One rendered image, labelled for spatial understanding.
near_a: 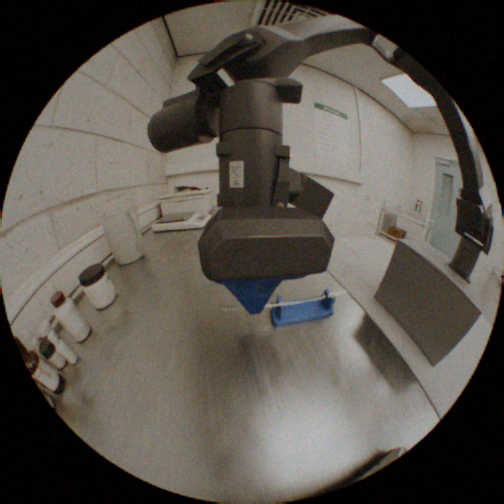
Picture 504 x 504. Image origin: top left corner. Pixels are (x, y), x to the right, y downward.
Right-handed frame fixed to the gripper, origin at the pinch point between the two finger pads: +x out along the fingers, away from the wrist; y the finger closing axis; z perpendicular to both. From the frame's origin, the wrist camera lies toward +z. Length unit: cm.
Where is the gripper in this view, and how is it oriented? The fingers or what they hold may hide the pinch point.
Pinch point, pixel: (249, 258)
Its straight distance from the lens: 16.6
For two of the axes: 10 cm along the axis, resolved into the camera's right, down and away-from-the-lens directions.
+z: 9.9, -0.4, 1.1
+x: -0.1, 9.0, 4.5
